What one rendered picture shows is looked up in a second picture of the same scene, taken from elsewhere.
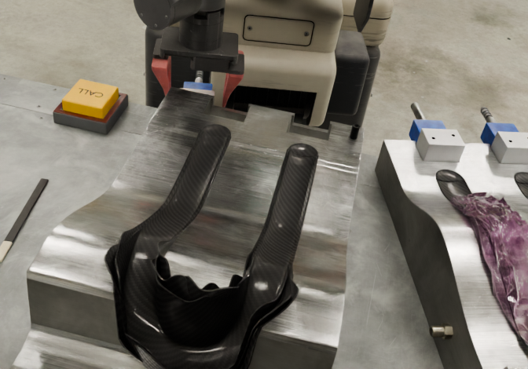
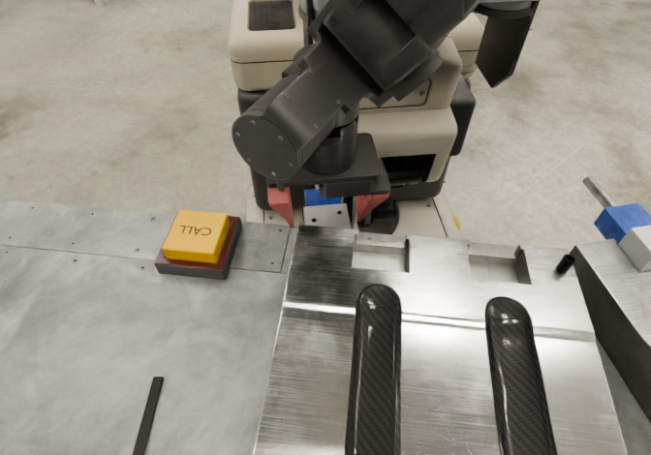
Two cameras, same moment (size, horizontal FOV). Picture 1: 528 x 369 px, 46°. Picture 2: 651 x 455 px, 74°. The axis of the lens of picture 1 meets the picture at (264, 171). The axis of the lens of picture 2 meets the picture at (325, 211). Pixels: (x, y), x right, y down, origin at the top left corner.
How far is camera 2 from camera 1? 0.45 m
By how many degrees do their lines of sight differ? 9
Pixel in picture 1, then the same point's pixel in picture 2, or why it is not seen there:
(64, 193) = (186, 397)
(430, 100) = (479, 96)
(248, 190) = (456, 412)
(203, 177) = (383, 394)
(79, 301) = not seen: outside the picture
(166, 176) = (330, 408)
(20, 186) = (129, 395)
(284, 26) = not seen: hidden behind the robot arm
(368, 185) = not seen: hidden behind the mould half
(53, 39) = (156, 92)
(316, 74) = (436, 136)
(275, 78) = (391, 146)
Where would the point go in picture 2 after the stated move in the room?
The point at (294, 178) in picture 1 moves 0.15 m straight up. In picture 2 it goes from (509, 367) to (600, 257)
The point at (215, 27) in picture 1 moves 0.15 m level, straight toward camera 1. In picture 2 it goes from (350, 142) to (385, 284)
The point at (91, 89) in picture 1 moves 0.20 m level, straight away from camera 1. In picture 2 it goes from (195, 224) to (175, 123)
